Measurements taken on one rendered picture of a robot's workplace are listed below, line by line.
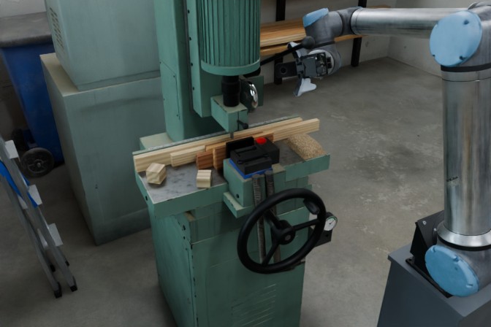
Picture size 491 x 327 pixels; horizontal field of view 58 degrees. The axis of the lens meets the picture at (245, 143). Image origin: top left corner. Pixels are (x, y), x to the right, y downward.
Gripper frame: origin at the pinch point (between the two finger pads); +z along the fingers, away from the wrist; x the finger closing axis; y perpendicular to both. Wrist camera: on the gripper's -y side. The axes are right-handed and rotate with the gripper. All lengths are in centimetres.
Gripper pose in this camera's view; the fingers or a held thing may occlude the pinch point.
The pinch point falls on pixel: (289, 70)
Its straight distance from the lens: 128.7
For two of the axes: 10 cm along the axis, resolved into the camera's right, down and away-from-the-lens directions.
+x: 1.6, 9.7, 1.7
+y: 8.9, -0.7, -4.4
